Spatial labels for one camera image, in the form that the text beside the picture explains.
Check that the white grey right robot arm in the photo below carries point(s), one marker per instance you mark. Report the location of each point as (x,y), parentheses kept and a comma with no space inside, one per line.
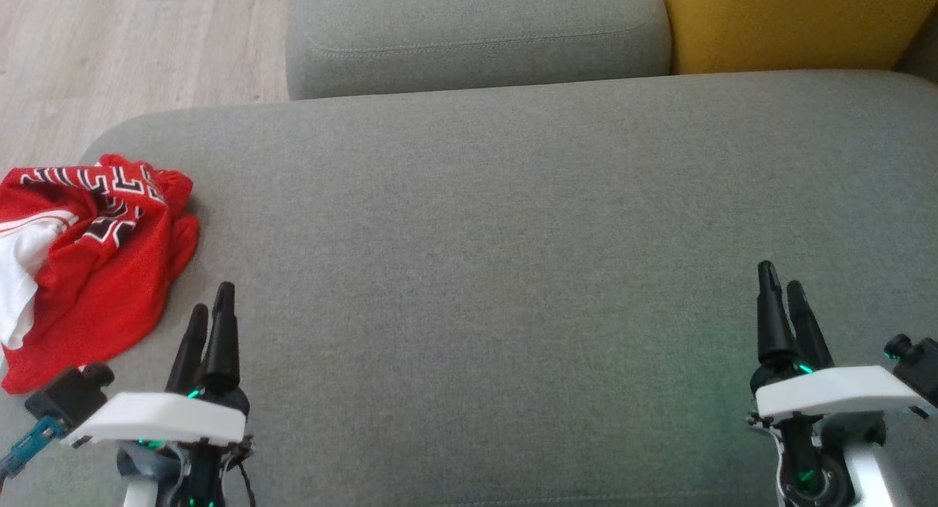
(876,478)

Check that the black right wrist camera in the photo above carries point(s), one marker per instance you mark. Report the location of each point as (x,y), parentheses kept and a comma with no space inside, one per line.
(920,371)

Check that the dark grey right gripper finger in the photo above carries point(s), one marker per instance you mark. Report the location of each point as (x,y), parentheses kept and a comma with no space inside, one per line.
(773,324)
(810,338)

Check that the white and dark right gripper body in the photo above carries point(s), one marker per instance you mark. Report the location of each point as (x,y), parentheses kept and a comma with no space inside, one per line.
(828,393)

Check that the mustard yellow cushion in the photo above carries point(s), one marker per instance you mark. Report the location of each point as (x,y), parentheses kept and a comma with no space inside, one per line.
(791,23)

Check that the grey sofa back cushion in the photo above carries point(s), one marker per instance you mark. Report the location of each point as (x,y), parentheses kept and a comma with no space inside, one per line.
(476,38)

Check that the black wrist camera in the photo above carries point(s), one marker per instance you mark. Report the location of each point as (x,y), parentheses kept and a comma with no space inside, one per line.
(69,397)
(920,371)

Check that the red basketball jersey white sleeves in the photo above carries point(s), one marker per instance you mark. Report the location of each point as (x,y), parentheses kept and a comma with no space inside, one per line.
(110,195)

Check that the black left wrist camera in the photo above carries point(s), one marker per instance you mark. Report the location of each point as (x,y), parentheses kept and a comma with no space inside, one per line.
(69,397)

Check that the white and dark left gripper body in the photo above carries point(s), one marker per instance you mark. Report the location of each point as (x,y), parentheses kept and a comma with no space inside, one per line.
(161,419)

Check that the teal left camera connector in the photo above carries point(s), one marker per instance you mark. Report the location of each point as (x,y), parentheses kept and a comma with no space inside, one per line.
(33,441)

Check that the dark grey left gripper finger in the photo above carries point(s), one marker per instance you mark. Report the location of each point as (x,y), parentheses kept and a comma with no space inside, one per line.
(222,346)
(189,353)

